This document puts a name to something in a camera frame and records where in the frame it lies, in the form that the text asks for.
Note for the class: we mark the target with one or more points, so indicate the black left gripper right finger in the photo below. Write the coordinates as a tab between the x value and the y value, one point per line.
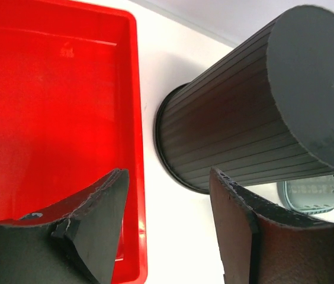
262	242

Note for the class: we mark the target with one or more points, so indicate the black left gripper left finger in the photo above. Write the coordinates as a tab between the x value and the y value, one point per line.
72	241

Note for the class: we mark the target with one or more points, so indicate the light blue perforated basket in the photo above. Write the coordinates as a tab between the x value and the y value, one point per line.
310	196

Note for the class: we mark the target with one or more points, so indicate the black plastic bucket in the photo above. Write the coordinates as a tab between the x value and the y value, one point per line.
263	113

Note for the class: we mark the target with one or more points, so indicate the red plastic tray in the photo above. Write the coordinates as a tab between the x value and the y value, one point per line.
70	113

